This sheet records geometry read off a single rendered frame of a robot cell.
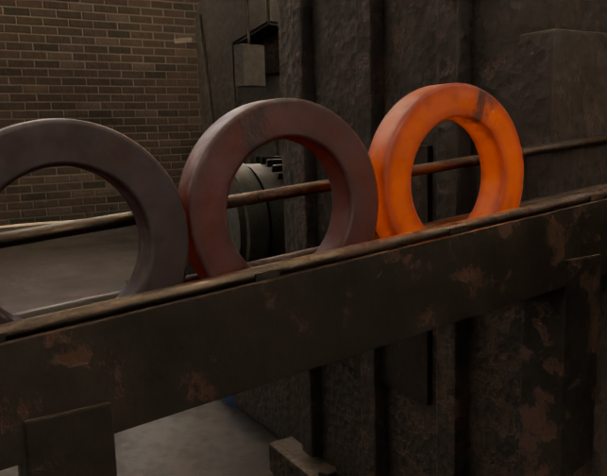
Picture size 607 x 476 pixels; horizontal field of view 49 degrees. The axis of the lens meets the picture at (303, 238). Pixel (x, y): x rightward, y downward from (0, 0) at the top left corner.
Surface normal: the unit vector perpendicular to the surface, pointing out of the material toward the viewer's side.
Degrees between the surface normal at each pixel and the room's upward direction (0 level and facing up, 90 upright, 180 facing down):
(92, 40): 90
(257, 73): 90
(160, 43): 90
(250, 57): 90
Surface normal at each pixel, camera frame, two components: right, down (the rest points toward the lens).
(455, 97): 0.51, 0.11
